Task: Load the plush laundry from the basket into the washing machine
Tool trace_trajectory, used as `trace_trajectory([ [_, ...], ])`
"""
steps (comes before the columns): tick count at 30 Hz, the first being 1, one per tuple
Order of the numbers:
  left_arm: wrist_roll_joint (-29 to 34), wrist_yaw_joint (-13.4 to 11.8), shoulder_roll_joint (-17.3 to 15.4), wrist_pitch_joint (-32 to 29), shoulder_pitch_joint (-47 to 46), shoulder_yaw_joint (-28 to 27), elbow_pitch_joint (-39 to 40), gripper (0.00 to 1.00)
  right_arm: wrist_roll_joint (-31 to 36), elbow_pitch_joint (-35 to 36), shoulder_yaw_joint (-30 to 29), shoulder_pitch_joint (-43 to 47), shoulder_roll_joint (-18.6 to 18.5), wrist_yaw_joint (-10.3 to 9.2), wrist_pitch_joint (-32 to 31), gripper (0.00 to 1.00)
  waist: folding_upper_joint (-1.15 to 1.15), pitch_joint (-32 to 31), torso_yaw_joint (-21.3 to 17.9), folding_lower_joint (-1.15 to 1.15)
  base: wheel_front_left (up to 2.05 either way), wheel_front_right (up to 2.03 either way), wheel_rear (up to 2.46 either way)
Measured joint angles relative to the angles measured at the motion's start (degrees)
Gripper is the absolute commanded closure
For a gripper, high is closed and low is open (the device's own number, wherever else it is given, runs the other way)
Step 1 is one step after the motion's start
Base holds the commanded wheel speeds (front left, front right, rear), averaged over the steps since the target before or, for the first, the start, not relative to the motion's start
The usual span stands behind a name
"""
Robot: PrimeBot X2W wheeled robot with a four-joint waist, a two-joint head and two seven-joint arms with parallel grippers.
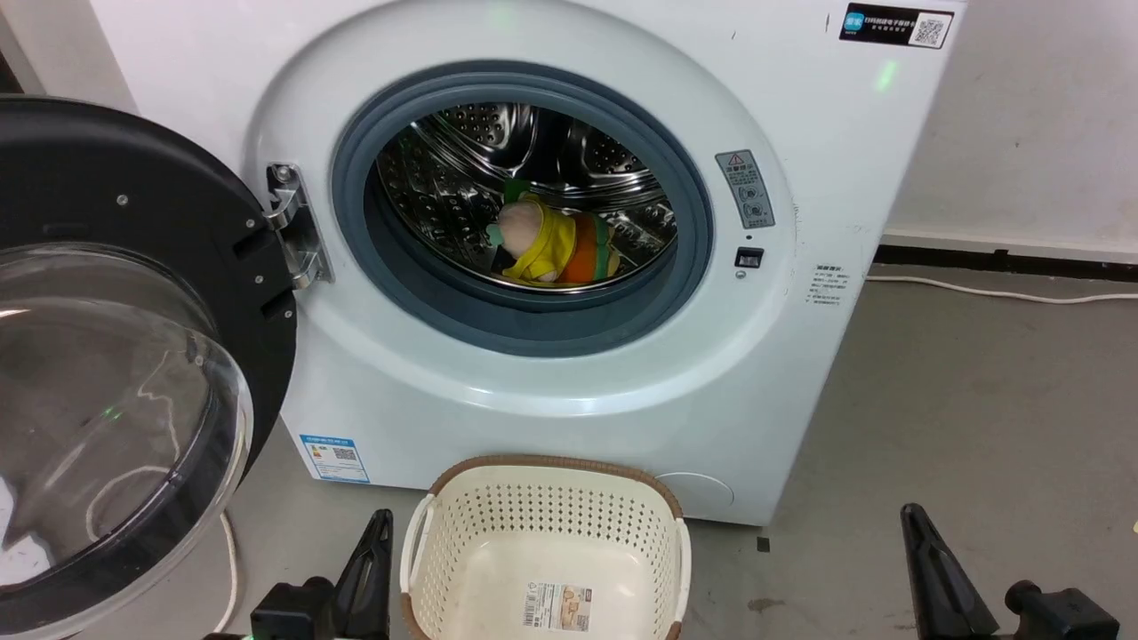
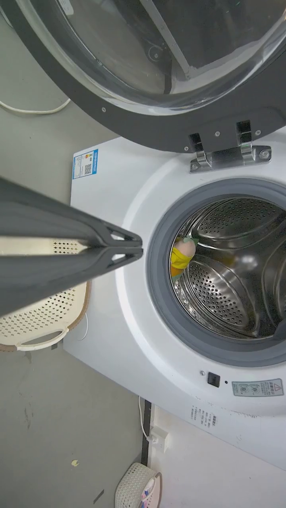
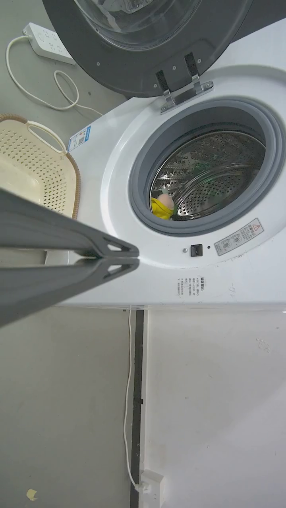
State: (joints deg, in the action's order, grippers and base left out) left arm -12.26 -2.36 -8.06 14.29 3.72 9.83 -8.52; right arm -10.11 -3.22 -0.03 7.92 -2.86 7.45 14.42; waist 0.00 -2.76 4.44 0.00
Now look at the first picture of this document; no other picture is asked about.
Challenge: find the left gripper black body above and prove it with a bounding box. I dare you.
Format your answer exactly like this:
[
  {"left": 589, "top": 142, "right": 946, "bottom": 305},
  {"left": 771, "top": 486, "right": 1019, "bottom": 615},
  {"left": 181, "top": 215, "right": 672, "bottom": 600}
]
[{"left": 252, "top": 578, "right": 337, "bottom": 640}]

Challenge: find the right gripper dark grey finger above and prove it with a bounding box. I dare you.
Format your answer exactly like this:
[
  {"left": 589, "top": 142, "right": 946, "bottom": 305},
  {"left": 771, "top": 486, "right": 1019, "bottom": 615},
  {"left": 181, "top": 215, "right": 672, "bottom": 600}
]
[{"left": 900, "top": 502, "right": 1001, "bottom": 640}]

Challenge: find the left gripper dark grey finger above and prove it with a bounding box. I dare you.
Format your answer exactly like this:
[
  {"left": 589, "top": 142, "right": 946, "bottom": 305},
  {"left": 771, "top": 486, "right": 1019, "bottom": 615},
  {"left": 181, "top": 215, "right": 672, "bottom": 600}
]
[{"left": 333, "top": 508, "right": 394, "bottom": 640}]

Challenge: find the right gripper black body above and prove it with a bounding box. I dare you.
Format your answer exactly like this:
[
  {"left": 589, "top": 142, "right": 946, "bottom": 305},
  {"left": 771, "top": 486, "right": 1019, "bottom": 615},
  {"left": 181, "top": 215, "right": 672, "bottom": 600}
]
[{"left": 1006, "top": 581, "right": 1119, "bottom": 640}]

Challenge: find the cream plastic laundry basket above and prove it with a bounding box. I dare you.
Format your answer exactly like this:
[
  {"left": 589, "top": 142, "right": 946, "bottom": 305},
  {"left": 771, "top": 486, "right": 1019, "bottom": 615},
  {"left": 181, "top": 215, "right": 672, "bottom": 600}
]
[{"left": 399, "top": 455, "right": 692, "bottom": 640}]

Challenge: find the white front-load washing machine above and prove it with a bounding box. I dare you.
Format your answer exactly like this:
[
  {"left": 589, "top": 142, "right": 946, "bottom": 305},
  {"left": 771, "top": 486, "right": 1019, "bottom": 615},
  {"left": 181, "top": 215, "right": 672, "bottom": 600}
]
[{"left": 89, "top": 0, "right": 970, "bottom": 527}]

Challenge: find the yellow orange plush toy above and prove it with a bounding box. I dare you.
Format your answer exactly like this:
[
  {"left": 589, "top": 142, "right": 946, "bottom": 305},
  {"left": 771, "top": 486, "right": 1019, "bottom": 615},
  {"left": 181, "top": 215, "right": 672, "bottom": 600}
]
[{"left": 486, "top": 178, "right": 621, "bottom": 287}]

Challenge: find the blue white energy label sticker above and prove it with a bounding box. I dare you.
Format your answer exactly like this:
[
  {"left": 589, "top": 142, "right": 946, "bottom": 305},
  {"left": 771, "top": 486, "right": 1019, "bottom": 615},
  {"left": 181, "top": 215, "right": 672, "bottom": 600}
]
[{"left": 300, "top": 434, "right": 371, "bottom": 484}]

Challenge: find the paper label sticker with barcode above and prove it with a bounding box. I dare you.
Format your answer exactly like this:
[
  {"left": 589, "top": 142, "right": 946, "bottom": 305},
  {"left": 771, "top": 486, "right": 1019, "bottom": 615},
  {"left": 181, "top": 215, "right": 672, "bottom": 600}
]
[{"left": 523, "top": 581, "right": 593, "bottom": 633}]

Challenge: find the grey rubber door gasket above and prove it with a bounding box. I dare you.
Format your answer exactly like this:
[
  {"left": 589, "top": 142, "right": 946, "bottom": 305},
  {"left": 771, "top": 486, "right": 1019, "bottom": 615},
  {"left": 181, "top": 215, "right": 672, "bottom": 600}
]
[{"left": 331, "top": 60, "right": 715, "bottom": 358}]

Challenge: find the chrome door hinge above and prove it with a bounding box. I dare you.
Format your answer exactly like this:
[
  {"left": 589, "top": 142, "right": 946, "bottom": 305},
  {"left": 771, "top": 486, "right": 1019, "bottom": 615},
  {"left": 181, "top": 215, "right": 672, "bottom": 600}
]
[{"left": 265, "top": 163, "right": 335, "bottom": 290}]

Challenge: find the stainless steel washer drum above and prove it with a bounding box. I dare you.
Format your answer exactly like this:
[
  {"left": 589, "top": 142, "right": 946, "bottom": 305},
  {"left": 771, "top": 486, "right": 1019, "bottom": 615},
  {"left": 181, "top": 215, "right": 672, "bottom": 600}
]
[{"left": 375, "top": 102, "right": 678, "bottom": 291}]

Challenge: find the black washer door clear glass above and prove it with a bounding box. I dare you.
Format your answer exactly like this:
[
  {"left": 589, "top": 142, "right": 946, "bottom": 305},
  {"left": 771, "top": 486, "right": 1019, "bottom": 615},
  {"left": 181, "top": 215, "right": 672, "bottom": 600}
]
[{"left": 0, "top": 96, "right": 299, "bottom": 640}]

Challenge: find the black QR code sticker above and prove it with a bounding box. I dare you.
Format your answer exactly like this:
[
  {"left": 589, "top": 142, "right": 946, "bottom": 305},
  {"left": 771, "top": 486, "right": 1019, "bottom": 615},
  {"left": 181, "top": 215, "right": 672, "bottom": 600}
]
[{"left": 838, "top": 3, "right": 955, "bottom": 50}]

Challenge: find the thin white curved cable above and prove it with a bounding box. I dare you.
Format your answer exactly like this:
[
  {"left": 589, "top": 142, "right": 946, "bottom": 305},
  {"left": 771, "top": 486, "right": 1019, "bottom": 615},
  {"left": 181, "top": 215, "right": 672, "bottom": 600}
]
[{"left": 212, "top": 511, "right": 241, "bottom": 634}]

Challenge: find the long white floor cable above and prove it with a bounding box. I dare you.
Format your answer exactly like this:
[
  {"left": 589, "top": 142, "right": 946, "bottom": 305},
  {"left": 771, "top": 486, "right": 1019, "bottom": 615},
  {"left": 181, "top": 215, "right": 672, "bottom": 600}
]
[{"left": 867, "top": 274, "right": 1138, "bottom": 305}]

